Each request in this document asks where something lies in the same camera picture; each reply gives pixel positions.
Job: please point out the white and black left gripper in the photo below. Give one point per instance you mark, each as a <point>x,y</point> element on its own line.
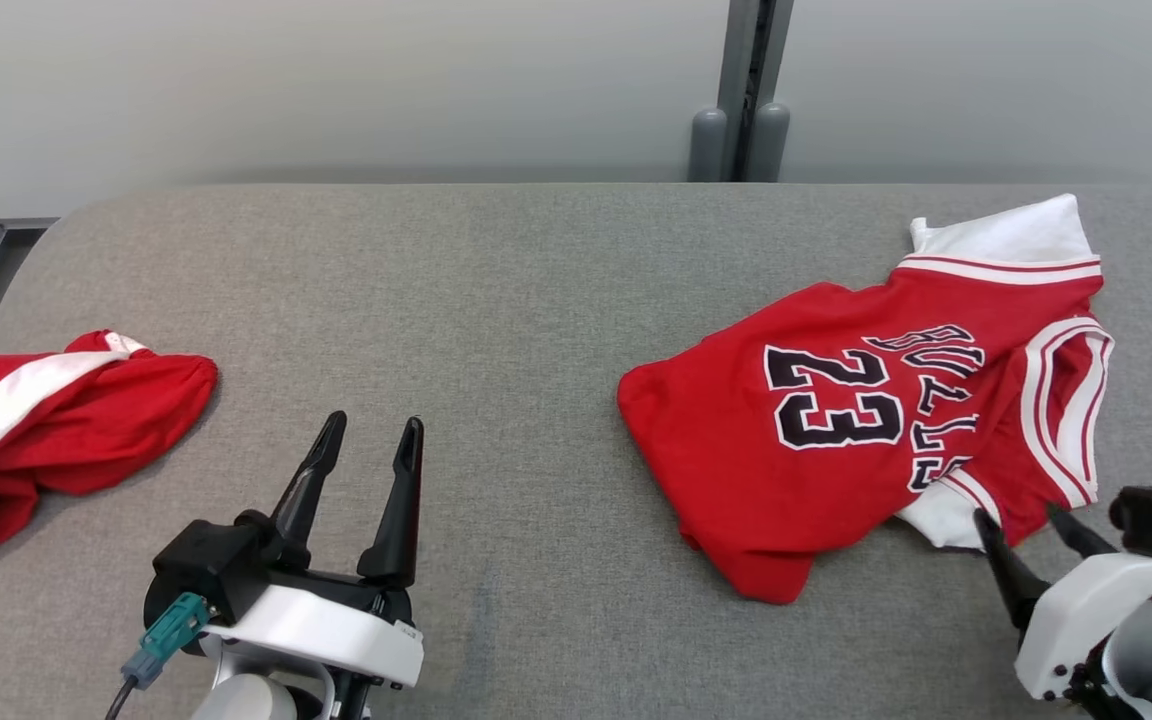
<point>336,630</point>

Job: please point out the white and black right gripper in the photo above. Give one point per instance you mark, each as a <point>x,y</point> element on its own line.
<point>1066,630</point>

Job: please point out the red shorts with white stripe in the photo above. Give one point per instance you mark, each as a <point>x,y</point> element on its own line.
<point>86,430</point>

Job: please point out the red basketball jersey number 23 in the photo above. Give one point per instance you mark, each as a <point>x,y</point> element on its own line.
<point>736,450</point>

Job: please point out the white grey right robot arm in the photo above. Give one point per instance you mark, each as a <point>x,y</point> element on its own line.
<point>1151,660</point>

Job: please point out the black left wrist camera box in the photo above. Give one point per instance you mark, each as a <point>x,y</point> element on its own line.
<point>201,565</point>

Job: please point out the grey metal partition post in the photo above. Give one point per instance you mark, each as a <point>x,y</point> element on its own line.
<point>736,60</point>

